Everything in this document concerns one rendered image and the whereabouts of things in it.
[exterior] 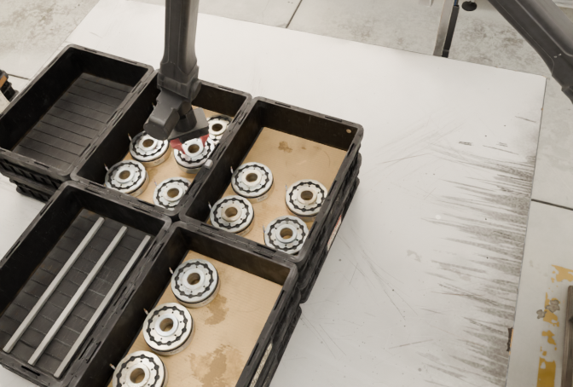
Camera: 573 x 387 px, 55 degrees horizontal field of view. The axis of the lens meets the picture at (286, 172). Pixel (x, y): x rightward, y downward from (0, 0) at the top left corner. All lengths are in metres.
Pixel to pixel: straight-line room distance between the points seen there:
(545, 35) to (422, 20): 2.30
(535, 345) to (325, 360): 1.04
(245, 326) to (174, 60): 0.56
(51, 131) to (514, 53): 2.22
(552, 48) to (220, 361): 0.83
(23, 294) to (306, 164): 0.72
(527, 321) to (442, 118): 0.86
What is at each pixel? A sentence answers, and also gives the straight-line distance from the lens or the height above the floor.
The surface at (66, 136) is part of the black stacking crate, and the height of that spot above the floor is 0.83.
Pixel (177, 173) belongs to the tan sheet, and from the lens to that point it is 1.44.
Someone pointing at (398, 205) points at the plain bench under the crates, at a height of 0.70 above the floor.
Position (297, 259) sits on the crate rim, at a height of 0.93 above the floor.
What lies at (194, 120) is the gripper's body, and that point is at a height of 1.01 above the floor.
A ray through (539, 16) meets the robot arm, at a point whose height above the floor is 1.44.
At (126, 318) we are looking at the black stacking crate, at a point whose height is 0.90.
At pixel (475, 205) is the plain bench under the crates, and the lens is 1.53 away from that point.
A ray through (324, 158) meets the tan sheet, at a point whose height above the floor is 0.83.
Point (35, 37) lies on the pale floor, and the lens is 3.48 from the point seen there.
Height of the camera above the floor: 1.95
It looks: 54 degrees down
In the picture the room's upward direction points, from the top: 7 degrees counter-clockwise
